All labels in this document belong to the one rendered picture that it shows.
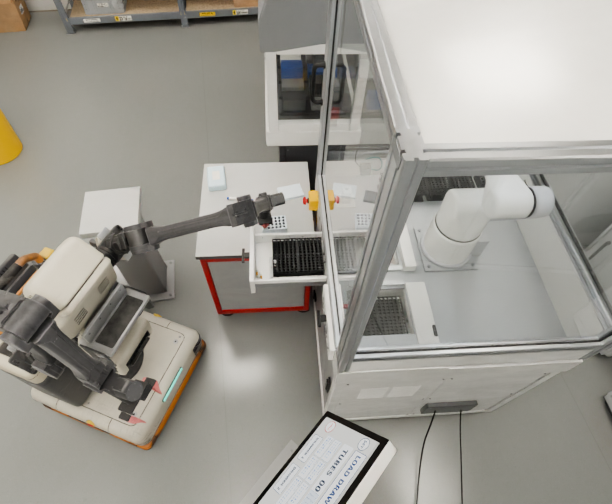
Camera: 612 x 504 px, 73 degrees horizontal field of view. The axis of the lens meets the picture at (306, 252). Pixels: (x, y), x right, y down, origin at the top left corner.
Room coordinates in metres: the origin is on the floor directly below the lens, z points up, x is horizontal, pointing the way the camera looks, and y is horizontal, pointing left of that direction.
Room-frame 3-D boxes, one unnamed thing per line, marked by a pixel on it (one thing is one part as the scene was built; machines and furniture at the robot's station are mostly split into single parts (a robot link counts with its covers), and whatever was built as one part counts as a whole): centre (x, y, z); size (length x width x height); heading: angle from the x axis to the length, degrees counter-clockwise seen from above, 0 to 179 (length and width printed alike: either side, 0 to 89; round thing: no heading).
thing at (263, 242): (1.01, 0.03, 0.86); 0.40 x 0.26 x 0.06; 96
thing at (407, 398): (1.02, -0.55, 0.40); 1.03 x 0.95 x 0.80; 6
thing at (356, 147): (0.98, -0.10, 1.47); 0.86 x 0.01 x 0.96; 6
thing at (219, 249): (1.39, 0.27, 0.38); 0.62 x 0.58 x 0.76; 6
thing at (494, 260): (0.55, -0.61, 1.52); 0.87 x 0.01 x 0.86; 96
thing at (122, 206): (1.31, 1.01, 0.38); 0.30 x 0.30 x 0.76; 13
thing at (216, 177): (1.54, 0.50, 0.78); 0.15 x 0.10 x 0.04; 13
